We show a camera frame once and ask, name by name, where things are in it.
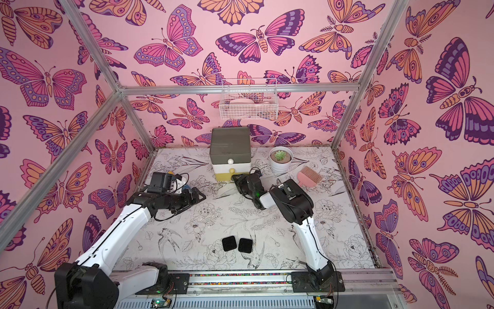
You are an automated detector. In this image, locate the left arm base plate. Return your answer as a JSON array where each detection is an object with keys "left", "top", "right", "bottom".
[{"left": 155, "top": 273, "right": 190, "bottom": 296}]

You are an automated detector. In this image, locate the three-tier drawer cabinet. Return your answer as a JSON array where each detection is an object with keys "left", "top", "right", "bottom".
[{"left": 210, "top": 127, "right": 252, "bottom": 182}]

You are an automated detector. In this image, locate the white wire wall basket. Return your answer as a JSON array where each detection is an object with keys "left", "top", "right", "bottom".
[{"left": 217, "top": 78, "right": 279, "bottom": 121}]

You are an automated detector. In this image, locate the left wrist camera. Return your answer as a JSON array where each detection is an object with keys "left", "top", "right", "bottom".
[{"left": 170, "top": 174, "right": 186, "bottom": 193}]

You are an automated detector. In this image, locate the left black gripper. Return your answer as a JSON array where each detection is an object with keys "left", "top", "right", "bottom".
[{"left": 163, "top": 187, "right": 207, "bottom": 214}]

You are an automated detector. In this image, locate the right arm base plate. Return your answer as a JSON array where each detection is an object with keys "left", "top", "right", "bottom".
[{"left": 290, "top": 272, "right": 346, "bottom": 294}]

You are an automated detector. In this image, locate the pink comb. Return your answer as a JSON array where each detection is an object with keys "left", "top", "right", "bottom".
[{"left": 297, "top": 166, "right": 323, "bottom": 188}]

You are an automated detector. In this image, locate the black brooch box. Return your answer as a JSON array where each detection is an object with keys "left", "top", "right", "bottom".
[
  {"left": 238, "top": 238, "right": 253, "bottom": 254},
  {"left": 221, "top": 236, "right": 237, "bottom": 252}
]

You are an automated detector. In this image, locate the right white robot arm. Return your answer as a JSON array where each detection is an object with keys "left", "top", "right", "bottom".
[{"left": 232, "top": 171, "right": 337, "bottom": 290}]

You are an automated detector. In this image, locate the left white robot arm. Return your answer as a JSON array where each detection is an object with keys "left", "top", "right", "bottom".
[{"left": 54, "top": 172, "right": 207, "bottom": 308}]

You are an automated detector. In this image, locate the white pot with succulent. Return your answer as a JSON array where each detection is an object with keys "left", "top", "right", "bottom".
[{"left": 269, "top": 146, "right": 293, "bottom": 175}]

